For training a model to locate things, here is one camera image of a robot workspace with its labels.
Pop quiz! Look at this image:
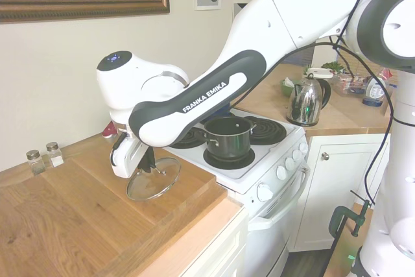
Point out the black triangle paper print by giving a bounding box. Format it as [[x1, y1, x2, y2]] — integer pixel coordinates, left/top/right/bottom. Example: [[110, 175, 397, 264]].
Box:
[[232, 1, 249, 20]]

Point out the white oven door handle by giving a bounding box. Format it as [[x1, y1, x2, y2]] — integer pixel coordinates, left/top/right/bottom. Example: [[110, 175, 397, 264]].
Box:
[[254, 165, 309, 231]]

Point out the black cooking pot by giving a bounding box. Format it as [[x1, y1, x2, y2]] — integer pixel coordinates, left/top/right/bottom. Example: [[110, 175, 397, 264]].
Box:
[[198, 117, 259, 162]]

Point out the glass pepper shaker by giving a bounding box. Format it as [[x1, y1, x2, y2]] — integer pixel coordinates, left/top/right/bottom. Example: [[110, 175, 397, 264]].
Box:
[[25, 149, 43, 177]]

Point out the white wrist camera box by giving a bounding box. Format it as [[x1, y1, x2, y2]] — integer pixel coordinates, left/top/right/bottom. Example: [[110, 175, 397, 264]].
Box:
[[109, 140, 131, 180]]

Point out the white flat container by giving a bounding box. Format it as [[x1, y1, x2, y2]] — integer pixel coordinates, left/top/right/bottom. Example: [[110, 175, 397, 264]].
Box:
[[305, 67, 335, 79]]

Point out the green succulent plant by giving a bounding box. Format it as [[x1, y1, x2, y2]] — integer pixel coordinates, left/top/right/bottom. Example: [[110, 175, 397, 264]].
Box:
[[320, 60, 346, 74]]

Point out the white door cabinet wood top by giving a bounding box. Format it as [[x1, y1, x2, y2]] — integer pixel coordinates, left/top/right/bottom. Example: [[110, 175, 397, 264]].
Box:
[[235, 62, 396, 253]]

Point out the clear bottle white label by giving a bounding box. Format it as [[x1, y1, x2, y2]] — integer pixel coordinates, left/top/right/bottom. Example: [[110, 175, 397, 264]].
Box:
[[364, 75, 387, 102]]

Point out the small green bowl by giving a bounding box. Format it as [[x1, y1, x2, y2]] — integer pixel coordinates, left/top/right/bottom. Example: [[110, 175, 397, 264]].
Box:
[[279, 77, 304, 97]]

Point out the clear plastic food container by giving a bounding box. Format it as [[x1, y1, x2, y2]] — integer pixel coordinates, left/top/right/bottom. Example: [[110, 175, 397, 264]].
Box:
[[333, 72, 368, 97]]

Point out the small coil burner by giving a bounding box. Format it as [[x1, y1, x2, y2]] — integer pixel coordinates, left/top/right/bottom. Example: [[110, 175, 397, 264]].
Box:
[[202, 146, 255, 170], [169, 126, 208, 149]]

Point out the glass pot lid black handle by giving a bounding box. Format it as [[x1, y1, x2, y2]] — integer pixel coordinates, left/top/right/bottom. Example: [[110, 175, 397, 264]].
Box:
[[125, 156, 182, 201]]

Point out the blue tape roll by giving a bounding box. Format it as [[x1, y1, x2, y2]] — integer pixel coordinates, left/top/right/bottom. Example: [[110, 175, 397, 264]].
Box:
[[362, 96, 384, 108]]

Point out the white drawer cabinet wood top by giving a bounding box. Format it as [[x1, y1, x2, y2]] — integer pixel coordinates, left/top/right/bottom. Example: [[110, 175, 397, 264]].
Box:
[[0, 132, 250, 277]]

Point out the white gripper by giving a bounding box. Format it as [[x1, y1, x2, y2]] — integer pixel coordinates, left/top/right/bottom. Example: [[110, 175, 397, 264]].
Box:
[[124, 135, 161, 177]]

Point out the wooden butcher block board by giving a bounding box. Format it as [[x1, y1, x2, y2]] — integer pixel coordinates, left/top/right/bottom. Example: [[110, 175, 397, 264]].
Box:
[[0, 147, 228, 277]]

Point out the white electric stove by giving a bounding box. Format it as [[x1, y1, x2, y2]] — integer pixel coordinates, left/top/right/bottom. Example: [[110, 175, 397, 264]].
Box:
[[161, 107, 311, 277]]

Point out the shiny steel electric kettle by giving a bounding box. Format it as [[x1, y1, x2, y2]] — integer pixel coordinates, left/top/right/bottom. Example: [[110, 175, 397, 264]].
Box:
[[285, 73, 333, 126]]

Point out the small red object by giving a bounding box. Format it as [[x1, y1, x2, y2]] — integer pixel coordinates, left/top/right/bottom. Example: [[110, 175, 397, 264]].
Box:
[[102, 123, 118, 139]]

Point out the dark green C clamp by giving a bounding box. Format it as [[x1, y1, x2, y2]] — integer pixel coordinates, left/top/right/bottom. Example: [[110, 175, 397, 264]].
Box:
[[328, 189, 374, 238]]

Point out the glass salt shaker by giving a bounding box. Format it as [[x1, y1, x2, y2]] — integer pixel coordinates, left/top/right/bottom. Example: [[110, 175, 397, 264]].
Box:
[[45, 141, 64, 169]]

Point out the large coil burner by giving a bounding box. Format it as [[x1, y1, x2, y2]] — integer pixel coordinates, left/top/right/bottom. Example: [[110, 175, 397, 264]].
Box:
[[242, 115, 288, 147]]

